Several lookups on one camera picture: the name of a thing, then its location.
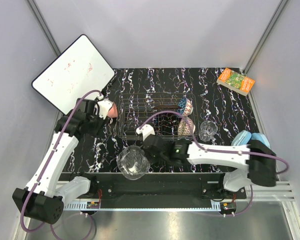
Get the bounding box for pink plastic cup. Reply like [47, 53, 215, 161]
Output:
[107, 103, 118, 119]

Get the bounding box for brown patterned ceramic bowl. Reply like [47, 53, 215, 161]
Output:
[177, 117, 196, 137]

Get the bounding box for wire dish rack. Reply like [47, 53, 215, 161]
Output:
[115, 92, 200, 140]

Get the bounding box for clear drinking glass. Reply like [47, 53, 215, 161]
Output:
[198, 120, 218, 142]

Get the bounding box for clear glass square plate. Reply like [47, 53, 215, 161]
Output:
[116, 145, 150, 181]

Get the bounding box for blue orange patterned bowl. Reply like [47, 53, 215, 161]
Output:
[177, 97, 193, 116]

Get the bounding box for red floral plate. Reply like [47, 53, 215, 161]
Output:
[153, 104, 181, 110]

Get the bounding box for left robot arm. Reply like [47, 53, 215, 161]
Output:
[12, 99, 113, 225]

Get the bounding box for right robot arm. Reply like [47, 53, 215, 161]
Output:
[142, 134, 277, 199]

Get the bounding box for white whiteboard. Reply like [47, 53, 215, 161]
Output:
[31, 34, 115, 115]

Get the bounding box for light blue headphones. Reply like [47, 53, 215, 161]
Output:
[231, 130, 271, 149]

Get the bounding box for orange green book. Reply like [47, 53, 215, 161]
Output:
[216, 68, 255, 96]

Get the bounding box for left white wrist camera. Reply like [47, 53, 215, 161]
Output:
[97, 99, 113, 119]

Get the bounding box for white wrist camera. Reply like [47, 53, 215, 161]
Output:
[97, 99, 113, 119]
[136, 124, 155, 141]

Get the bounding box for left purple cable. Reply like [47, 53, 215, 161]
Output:
[19, 89, 103, 240]

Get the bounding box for purple cable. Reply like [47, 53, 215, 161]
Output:
[137, 109, 290, 218]
[19, 89, 103, 240]

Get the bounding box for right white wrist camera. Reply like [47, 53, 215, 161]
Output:
[136, 124, 155, 141]

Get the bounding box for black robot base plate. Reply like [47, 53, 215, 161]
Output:
[57, 172, 246, 200]

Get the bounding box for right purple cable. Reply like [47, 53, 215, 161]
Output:
[137, 109, 290, 218]

